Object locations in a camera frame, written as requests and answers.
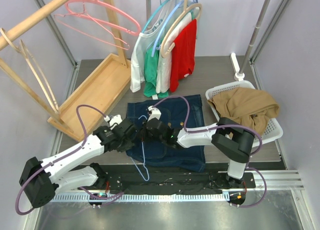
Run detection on light blue wire hanger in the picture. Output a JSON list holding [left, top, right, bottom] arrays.
[[130, 114, 151, 182]]

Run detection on blue denim skirt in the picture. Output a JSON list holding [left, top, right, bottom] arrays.
[[126, 95, 206, 173]]

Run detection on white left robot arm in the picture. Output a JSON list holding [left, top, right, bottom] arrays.
[[19, 118, 137, 209]]

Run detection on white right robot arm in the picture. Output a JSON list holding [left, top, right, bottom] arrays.
[[140, 117, 261, 188]]

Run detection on pink plastic hanger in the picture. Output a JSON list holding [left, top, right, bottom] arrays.
[[64, 0, 142, 36]]

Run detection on beige plastic hanger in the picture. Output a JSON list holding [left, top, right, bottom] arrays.
[[160, 0, 203, 58]]

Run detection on blue plastic hanger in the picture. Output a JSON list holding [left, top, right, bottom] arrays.
[[151, 0, 184, 57]]

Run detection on teal plastic hanger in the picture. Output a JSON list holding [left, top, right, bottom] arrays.
[[141, 0, 170, 33]]

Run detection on wooden hanger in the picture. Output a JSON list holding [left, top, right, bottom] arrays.
[[0, 28, 60, 118]]

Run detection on white hanging shirt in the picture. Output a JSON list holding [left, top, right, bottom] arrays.
[[156, 13, 192, 93]]

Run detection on green hanging shirt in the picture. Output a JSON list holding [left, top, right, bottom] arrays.
[[143, 47, 169, 98]]

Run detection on red hanging shirt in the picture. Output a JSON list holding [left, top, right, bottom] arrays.
[[169, 19, 197, 92]]

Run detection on tan cloth garment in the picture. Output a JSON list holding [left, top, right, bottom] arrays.
[[208, 87, 280, 135]]

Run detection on white long sleeve shirt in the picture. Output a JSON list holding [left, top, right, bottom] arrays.
[[130, 0, 182, 93]]

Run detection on white rack foot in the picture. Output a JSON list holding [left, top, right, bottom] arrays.
[[230, 52, 245, 81]]

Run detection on white plastic laundry basket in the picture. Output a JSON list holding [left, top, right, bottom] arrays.
[[205, 80, 283, 145]]

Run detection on metal garment rack pole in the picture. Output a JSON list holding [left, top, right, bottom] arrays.
[[238, 0, 271, 79]]

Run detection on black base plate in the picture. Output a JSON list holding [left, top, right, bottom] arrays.
[[77, 165, 256, 195]]

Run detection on pink wire hanger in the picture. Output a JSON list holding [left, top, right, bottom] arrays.
[[53, 1, 130, 50]]

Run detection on wooden rack rail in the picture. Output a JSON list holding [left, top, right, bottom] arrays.
[[6, 0, 68, 41]]

